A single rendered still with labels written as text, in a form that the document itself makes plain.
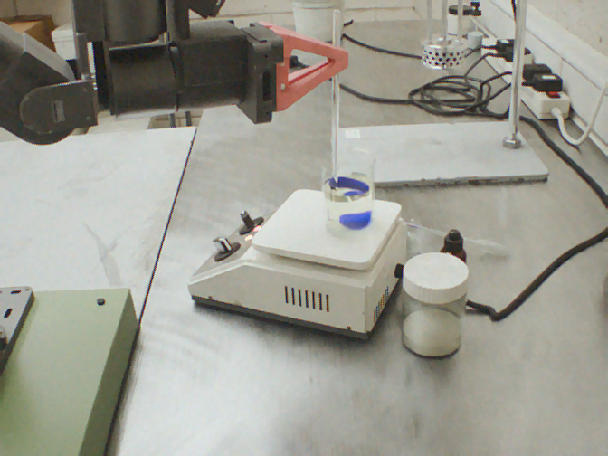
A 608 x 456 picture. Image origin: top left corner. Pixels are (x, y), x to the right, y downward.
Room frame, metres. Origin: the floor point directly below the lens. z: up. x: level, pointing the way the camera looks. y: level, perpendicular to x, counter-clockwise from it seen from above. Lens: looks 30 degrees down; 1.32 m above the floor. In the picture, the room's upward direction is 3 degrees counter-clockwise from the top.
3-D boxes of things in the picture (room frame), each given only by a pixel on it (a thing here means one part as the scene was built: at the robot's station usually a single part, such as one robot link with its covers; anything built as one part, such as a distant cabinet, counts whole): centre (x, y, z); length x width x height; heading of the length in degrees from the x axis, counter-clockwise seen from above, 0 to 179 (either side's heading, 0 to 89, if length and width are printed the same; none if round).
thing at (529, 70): (1.16, -0.42, 0.95); 0.07 x 0.04 x 0.02; 90
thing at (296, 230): (0.59, -0.02, 0.98); 0.12 x 0.12 x 0.01; 65
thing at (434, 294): (0.51, -0.12, 0.94); 0.06 x 0.06 x 0.08
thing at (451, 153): (0.93, -0.20, 0.91); 0.30 x 0.20 x 0.01; 90
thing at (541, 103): (1.25, -0.43, 0.92); 0.40 x 0.06 x 0.04; 0
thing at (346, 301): (0.60, 0.00, 0.94); 0.22 x 0.13 x 0.08; 65
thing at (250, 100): (0.54, 0.07, 1.16); 0.10 x 0.07 x 0.07; 20
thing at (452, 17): (1.64, -0.41, 0.93); 0.06 x 0.06 x 0.06
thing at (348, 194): (0.58, -0.04, 1.02); 0.06 x 0.05 x 0.08; 176
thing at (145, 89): (0.52, 0.12, 1.17); 0.07 x 0.06 x 0.07; 110
